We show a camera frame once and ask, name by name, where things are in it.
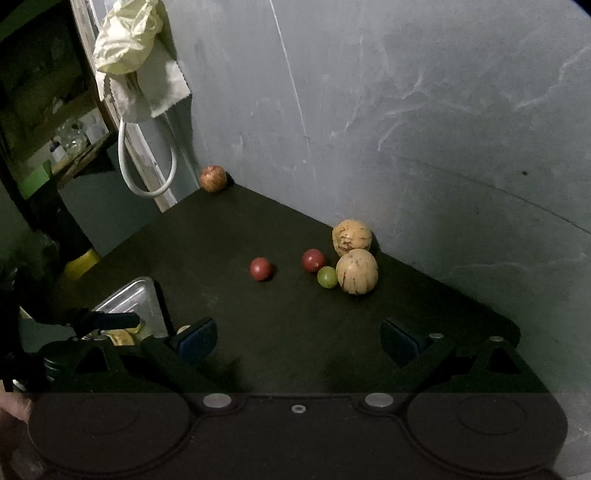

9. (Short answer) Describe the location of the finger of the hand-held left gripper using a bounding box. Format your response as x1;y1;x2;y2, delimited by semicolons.
74;311;142;334

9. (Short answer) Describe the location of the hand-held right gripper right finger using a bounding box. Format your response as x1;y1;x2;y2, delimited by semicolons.
360;318;552;411

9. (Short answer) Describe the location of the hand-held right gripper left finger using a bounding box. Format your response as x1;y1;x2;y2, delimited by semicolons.
60;318;236;411

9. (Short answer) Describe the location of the spotted yellow banana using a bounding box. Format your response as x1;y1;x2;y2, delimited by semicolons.
108;329;141;347

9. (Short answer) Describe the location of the metal tray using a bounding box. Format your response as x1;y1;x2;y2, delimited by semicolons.
90;276;169;344

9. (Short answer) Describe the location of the striped cream melon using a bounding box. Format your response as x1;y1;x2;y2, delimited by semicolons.
335;248;379;295
331;219;373;257

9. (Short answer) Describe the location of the red plum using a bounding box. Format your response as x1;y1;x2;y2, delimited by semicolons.
302;248;327;273
250;257;273;282

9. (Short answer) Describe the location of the person's left hand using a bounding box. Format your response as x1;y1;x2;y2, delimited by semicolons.
0;394;32;437

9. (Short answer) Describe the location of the yellow container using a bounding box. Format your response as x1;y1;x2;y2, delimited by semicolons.
62;249;100;280

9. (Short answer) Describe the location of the dark cabinet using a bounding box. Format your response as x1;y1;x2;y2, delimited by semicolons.
58;151;163;260

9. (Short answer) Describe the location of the green box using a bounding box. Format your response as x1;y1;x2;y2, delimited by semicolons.
18;161;53;199

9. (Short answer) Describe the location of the red apple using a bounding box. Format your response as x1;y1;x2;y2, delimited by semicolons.
199;165;228;193

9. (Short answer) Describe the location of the white towel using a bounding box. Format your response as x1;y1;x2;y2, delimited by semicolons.
99;37;192;123

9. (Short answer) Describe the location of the wooden shelf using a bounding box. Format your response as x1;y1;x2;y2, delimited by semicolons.
0;0;117;200

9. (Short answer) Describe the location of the white door frame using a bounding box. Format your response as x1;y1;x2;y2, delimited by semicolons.
69;0;195;213

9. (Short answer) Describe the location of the white hose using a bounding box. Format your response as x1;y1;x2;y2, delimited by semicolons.
117;117;178;198

